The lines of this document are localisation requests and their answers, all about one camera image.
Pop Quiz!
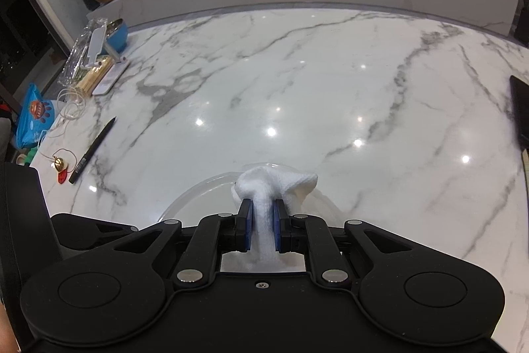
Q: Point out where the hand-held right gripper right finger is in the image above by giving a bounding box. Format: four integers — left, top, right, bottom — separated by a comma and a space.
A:
273, 199, 415, 288

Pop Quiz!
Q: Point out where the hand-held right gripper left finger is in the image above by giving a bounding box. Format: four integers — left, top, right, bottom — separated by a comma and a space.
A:
112, 199, 253, 288

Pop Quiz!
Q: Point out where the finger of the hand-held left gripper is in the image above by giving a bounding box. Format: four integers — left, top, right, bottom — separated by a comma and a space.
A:
50, 213, 140, 253

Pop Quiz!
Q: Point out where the white paper towel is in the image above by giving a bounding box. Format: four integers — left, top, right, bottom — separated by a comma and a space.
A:
230, 166, 319, 272

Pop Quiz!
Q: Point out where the clear glass bowl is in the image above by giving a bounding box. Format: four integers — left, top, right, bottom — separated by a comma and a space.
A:
159, 162, 345, 230

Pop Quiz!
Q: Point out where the person's left forearm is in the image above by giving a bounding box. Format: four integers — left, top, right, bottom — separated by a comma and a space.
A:
0, 302, 21, 353

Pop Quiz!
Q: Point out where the blue metal bowl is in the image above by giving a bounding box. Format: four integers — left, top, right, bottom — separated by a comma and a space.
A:
101, 18, 129, 53

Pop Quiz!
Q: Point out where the black chair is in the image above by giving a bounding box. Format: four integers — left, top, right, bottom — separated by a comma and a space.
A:
0, 160, 63, 341

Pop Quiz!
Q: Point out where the black pen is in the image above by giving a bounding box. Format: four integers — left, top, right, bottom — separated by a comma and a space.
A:
68, 117, 117, 184

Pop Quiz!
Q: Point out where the blue snack bag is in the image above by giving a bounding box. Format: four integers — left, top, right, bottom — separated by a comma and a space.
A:
15, 83, 63, 149

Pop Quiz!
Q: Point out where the bundle of wooden chopsticks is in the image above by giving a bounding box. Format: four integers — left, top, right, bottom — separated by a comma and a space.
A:
76, 57, 115, 96

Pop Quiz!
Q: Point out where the clear plastic bag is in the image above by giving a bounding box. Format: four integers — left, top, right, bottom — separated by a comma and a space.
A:
57, 18, 113, 87

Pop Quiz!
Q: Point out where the white phone stand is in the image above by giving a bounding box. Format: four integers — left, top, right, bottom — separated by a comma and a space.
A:
82, 26, 125, 69

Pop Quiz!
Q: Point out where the black laptop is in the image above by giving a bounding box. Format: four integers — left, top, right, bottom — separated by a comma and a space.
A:
509, 74, 529, 156

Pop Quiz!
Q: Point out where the gold bell red tag keychain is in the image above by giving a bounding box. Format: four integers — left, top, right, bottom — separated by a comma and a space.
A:
50, 148, 78, 185

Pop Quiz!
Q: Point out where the white cable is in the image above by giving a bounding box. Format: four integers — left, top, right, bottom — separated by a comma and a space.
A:
36, 85, 88, 149

